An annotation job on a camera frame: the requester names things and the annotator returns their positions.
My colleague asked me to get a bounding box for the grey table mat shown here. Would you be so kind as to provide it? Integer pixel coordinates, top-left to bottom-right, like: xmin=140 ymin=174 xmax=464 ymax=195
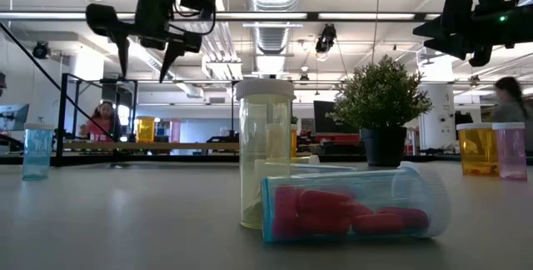
xmin=0 ymin=161 xmax=533 ymax=270

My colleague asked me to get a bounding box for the white round column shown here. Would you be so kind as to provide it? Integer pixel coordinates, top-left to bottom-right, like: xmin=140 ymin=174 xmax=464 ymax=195
xmin=417 ymin=59 xmax=456 ymax=151

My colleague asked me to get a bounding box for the black wall screen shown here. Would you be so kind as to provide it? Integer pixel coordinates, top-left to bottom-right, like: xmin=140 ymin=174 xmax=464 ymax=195
xmin=312 ymin=100 xmax=360 ymax=134

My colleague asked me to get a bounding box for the wooden shelf board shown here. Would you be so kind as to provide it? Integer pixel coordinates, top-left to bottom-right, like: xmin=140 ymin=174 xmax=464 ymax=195
xmin=62 ymin=142 xmax=241 ymax=152

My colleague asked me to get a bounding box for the black metal shelf frame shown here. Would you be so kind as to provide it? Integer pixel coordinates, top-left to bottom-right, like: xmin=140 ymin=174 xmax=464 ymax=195
xmin=55 ymin=72 xmax=237 ymax=168

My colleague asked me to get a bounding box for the small yellow pill bottle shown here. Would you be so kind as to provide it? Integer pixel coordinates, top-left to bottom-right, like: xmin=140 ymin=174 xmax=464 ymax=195
xmin=291 ymin=154 xmax=321 ymax=165

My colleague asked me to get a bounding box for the computer monitor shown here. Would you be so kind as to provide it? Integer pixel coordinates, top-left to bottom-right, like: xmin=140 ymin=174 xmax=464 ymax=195
xmin=0 ymin=102 xmax=30 ymax=132

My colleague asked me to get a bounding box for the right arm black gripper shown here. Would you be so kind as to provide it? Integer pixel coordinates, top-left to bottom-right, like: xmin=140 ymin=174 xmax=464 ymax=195
xmin=412 ymin=2 xmax=533 ymax=68

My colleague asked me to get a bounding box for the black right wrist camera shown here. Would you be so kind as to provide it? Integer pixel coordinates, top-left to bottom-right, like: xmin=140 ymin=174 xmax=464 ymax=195
xmin=440 ymin=0 xmax=475 ymax=33

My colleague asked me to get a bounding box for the green plant in black pot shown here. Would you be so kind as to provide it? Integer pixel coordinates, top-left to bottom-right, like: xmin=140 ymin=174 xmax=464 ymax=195
xmin=326 ymin=55 xmax=434 ymax=168

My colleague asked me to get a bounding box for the pale yellow pill bottle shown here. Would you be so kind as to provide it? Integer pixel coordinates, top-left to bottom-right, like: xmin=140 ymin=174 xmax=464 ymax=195
xmin=235 ymin=78 xmax=296 ymax=230

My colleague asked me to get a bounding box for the black ceiling spotlight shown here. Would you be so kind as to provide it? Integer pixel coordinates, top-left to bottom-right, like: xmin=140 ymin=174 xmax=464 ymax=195
xmin=32 ymin=40 xmax=52 ymax=61
xmin=315 ymin=22 xmax=337 ymax=54

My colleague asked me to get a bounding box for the person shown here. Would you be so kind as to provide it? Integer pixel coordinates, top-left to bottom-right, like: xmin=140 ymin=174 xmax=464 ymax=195
xmin=78 ymin=99 xmax=122 ymax=143
xmin=490 ymin=76 xmax=532 ymax=154

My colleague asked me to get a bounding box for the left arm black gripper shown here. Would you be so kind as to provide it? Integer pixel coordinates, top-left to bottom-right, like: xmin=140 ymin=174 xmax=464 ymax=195
xmin=85 ymin=0 xmax=203 ymax=84

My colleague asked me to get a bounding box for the blue bottle with red pills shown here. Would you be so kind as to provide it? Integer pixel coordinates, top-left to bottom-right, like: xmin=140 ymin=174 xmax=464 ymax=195
xmin=261 ymin=161 xmax=452 ymax=244

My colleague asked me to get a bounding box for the small pink pill bottle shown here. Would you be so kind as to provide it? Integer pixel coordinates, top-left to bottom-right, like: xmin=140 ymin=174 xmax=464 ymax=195
xmin=491 ymin=122 xmax=528 ymax=181
xmin=168 ymin=118 xmax=182 ymax=144

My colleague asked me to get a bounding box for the small blue pill bottle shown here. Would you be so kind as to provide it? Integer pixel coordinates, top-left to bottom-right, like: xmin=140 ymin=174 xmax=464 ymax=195
xmin=22 ymin=122 xmax=56 ymax=181

